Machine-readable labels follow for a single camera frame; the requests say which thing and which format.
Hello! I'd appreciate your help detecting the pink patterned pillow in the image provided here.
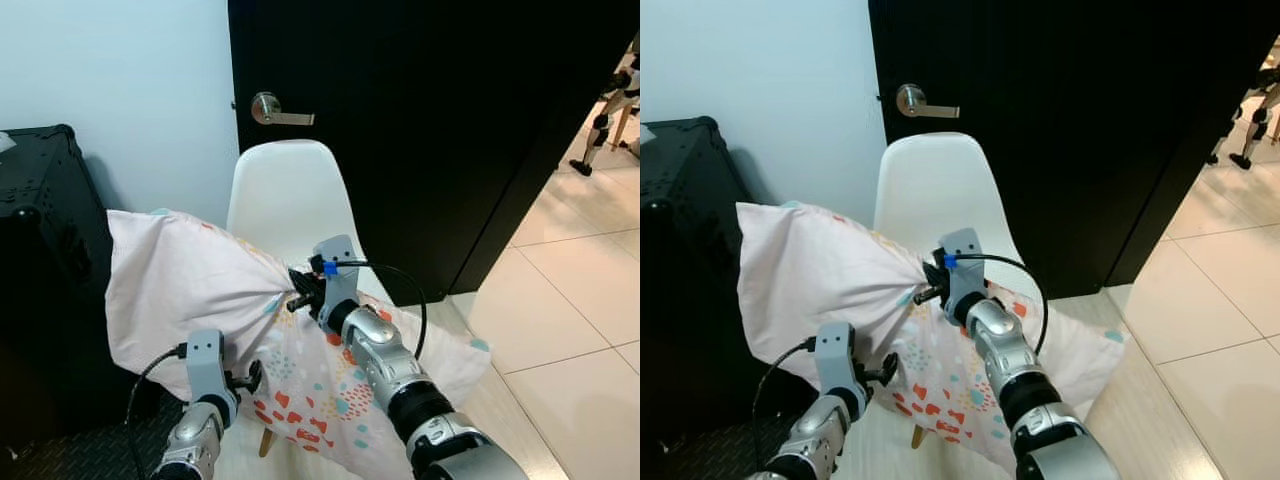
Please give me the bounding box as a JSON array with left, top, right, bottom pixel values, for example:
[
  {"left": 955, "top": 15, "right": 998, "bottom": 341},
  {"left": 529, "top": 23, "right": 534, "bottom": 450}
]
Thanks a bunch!
[
  {"left": 735, "top": 201, "right": 1128, "bottom": 476},
  {"left": 104, "top": 208, "right": 493, "bottom": 480}
]

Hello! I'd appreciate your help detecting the white plastic chair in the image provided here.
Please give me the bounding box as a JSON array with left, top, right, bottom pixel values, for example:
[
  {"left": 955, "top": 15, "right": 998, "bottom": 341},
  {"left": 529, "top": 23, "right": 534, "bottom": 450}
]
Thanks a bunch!
[
  {"left": 873, "top": 132, "right": 1026, "bottom": 448},
  {"left": 226, "top": 139, "right": 401, "bottom": 458}
]

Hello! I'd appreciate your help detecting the black diamond plate mat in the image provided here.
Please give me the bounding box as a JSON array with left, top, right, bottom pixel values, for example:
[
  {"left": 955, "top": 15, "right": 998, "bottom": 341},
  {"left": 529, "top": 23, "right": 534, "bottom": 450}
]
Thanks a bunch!
[
  {"left": 640, "top": 400, "right": 801, "bottom": 480},
  {"left": 0, "top": 400, "right": 191, "bottom": 480}
]

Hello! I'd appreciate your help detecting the black door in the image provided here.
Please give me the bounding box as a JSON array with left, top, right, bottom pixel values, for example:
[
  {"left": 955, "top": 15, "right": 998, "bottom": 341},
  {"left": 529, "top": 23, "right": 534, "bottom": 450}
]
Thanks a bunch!
[
  {"left": 227, "top": 0, "right": 641, "bottom": 306},
  {"left": 868, "top": 0, "right": 1280, "bottom": 299}
]

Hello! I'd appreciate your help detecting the black equipment case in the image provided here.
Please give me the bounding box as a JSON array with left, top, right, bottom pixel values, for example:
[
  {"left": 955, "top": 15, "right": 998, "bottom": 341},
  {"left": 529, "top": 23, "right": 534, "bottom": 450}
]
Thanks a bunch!
[
  {"left": 640, "top": 116, "right": 761, "bottom": 431},
  {"left": 0, "top": 124, "right": 116, "bottom": 441}
]

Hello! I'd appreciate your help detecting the standing humanoid robot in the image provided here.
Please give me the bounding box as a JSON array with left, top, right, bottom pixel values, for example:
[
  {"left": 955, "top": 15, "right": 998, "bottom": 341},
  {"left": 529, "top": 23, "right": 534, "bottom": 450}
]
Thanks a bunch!
[
  {"left": 568, "top": 30, "right": 641, "bottom": 178},
  {"left": 1205, "top": 38, "right": 1280, "bottom": 169}
]

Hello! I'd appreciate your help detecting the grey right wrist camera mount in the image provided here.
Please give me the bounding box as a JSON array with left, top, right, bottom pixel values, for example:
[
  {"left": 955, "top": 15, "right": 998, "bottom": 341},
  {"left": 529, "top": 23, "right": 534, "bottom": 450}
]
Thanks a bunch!
[
  {"left": 312, "top": 235, "right": 363, "bottom": 331},
  {"left": 940, "top": 228, "right": 989, "bottom": 321}
]

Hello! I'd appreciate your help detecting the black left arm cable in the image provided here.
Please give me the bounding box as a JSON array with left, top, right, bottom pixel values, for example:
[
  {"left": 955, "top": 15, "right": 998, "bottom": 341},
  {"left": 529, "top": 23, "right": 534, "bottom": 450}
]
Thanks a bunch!
[
  {"left": 752, "top": 337, "right": 819, "bottom": 441},
  {"left": 125, "top": 343, "right": 191, "bottom": 480}
]

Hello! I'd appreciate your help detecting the silver door lever handle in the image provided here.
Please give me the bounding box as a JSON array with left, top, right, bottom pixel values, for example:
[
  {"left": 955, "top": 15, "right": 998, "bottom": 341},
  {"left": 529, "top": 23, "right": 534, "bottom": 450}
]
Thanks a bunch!
[
  {"left": 250, "top": 91, "right": 316, "bottom": 127},
  {"left": 896, "top": 83, "right": 961, "bottom": 120}
]

